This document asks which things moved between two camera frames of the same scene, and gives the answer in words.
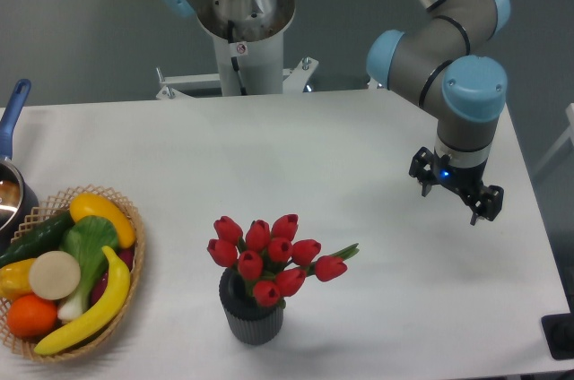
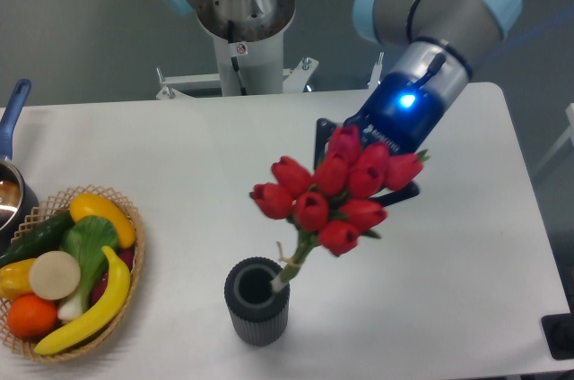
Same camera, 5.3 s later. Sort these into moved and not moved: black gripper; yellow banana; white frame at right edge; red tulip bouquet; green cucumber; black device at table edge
Moved: black gripper; red tulip bouquet
Not moved: yellow banana; white frame at right edge; green cucumber; black device at table edge
